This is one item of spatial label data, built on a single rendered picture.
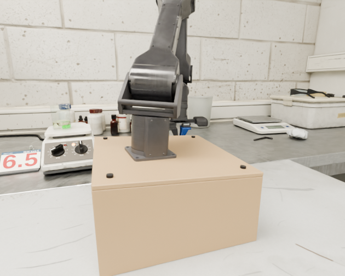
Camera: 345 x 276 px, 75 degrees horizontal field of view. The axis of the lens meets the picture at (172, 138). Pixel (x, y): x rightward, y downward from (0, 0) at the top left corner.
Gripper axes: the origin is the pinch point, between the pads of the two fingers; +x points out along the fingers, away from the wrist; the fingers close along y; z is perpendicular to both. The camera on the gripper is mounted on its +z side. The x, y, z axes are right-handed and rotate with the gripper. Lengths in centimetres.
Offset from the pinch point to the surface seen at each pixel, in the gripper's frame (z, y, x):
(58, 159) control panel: -17.5, 33.0, 0.7
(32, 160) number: -12.8, 41.2, 2.2
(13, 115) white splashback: 32, 67, -4
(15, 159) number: -12.9, 45.2, 1.6
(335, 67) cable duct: 45, -96, -27
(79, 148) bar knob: -15.9, 28.2, -1.5
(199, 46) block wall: 51, -19, -37
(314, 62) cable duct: 58, -93, -31
